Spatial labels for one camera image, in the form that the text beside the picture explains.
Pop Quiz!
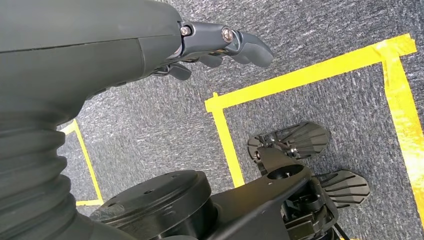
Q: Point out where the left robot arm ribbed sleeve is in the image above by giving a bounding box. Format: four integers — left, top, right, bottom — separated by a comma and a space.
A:
0, 120, 140, 240

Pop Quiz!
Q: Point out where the yellow floor tape square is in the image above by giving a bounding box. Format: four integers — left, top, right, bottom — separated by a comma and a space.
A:
204, 33, 424, 240

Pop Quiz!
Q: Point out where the black robot leg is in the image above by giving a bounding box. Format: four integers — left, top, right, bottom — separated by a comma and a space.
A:
89, 120, 371, 240

